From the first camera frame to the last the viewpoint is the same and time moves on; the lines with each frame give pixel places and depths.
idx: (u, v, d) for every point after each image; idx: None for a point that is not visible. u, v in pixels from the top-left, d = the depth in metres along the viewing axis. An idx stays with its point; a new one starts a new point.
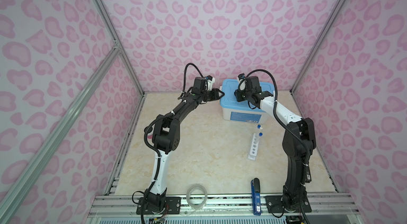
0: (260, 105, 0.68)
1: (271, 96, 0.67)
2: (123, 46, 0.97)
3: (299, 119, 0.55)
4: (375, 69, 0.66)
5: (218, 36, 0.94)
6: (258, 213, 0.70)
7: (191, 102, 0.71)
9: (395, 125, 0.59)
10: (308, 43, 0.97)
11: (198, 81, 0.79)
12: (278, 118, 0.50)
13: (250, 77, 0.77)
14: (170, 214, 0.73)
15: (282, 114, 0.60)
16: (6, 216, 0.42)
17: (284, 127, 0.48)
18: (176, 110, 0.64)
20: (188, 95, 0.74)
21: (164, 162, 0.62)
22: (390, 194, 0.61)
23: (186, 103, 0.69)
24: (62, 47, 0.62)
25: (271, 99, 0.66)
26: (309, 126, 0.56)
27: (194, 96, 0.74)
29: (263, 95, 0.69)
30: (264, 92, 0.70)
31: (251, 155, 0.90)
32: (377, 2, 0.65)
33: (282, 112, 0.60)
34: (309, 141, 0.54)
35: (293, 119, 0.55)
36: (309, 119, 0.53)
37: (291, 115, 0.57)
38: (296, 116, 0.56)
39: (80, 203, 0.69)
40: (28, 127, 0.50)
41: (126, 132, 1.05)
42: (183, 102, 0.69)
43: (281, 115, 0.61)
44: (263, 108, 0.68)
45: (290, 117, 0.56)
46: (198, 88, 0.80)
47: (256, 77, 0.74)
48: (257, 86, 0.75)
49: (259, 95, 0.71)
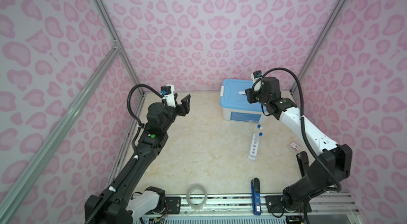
0: (281, 116, 0.59)
1: (295, 108, 0.55)
2: (123, 46, 0.97)
3: (334, 145, 0.44)
4: (375, 69, 0.66)
5: (217, 36, 0.94)
6: (258, 213, 0.70)
7: (146, 157, 0.49)
9: (395, 125, 0.59)
10: (308, 43, 0.97)
11: (152, 116, 0.51)
12: (310, 145, 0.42)
13: (268, 79, 0.62)
14: (170, 214, 0.73)
15: (310, 137, 0.49)
16: (6, 216, 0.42)
17: (315, 157, 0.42)
18: (118, 184, 0.42)
20: (146, 141, 0.53)
21: (139, 206, 0.52)
22: (390, 194, 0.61)
23: (141, 159, 0.48)
24: (62, 47, 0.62)
25: (295, 111, 0.54)
26: (346, 155, 0.45)
27: (153, 139, 0.54)
29: (283, 104, 0.57)
30: (285, 100, 0.58)
31: (251, 155, 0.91)
32: (377, 1, 0.65)
33: (312, 132, 0.48)
34: (342, 172, 0.45)
35: (327, 145, 0.45)
36: (347, 146, 0.44)
37: (323, 138, 0.46)
38: (329, 141, 0.45)
39: (80, 203, 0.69)
40: (29, 127, 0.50)
41: (126, 132, 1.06)
42: (134, 160, 0.47)
43: (309, 136, 0.50)
44: (284, 122, 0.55)
45: (322, 143, 0.45)
46: (156, 122, 0.53)
47: (276, 79, 0.59)
48: (277, 91, 0.61)
49: (277, 103, 0.59)
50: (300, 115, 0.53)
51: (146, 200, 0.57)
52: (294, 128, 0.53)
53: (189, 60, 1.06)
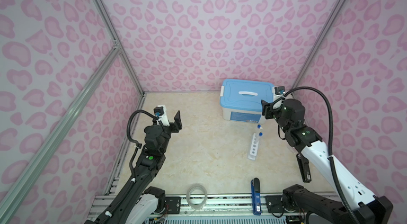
0: (304, 150, 0.52)
1: (321, 144, 0.49)
2: (123, 46, 0.97)
3: (371, 198, 0.38)
4: (375, 69, 0.66)
5: (217, 36, 0.94)
6: (258, 213, 0.70)
7: (143, 179, 0.51)
9: (395, 125, 0.59)
10: (308, 43, 0.97)
11: (150, 138, 0.53)
12: (344, 196, 0.42)
13: (293, 106, 0.53)
14: (170, 214, 0.73)
15: (342, 183, 0.42)
16: (6, 216, 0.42)
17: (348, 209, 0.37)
18: (115, 208, 0.43)
20: (142, 164, 0.54)
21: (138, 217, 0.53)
22: (390, 194, 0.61)
23: (138, 182, 0.49)
24: (62, 47, 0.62)
25: (322, 146, 0.48)
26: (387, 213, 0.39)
27: (150, 161, 0.55)
29: (307, 136, 0.50)
30: (309, 131, 0.52)
31: (251, 155, 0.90)
32: (377, 1, 0.65)
33: (344, 176, 0.42)
34: None
35: (361, 195, 0.39)
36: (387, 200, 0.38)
37: (356, 186, 0.40)
38: (365, 190, 0.40)
39: (80, 203, 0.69)
40: (29, 127, 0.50)
41: (126, 132, 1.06)
42: (131, 183, 0.48)
43: (340, 182, 0.43)
44: (308, 157, 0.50)
45: (357, 193, 0.39)
46: (154, 145, 0.55)
47: (303, 107, 0.50)
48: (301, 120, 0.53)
49: (299, 133, 0.52)
50: (328, 154, 0.46)
51: (144, 208, 0.57)
52: (320, 168, 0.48)
53: (189, 60, 1.06)
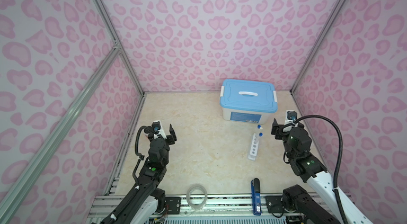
0: (309, 180, 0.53)
1: (326, 175, 0.50)
2: (123, 46, 0.97)
3: None
4: (375, 69, 0.66)
5: (218, 36, 0.94)
6: (258, 213, 0.70)
7: (146, 187, 0.54)
9: (395, 125, 0.59)
10: (308, 43, 0.97)
11: (156, 149, 0.58)
12: None
13: (300, 136, 0.54)
14: (170, 215, 0.73)
15: (348, 217, 0.43)
16: (6, 216, 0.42)
17: None
18: (120, 212, 0.45)
20: (145, 173, 0.58)
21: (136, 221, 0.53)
22: (390, 194, 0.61)
23: (141, 190, 0.52)
24: (62, 47, 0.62)
25: (326, 177, 0.50)
26: None
27: (153, 171, 0.59)
29: (312, 166, 0.52)
30: (313, 161, 0.54)
31: (251, 155, 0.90)
32: (377, 2, 0.65)
33: (349, 209, 0.43)
34: None
35: None
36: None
37: (362, 220, 0.41)
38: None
39: (80, 203, 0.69)
40: (29, 127, 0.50)
41: (126, 132, 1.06)
42: (135, 190, 0.52)
43: (346, 216, 0.43)
44: (315, 188, 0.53)
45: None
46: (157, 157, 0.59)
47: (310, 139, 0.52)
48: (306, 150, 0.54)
49: (304, 163, 0.54)
50: (333, 186, 0.48)
51: (143, 212, 0.57)
52: (327, 201, 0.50)
53: (189, 60, 1.06)
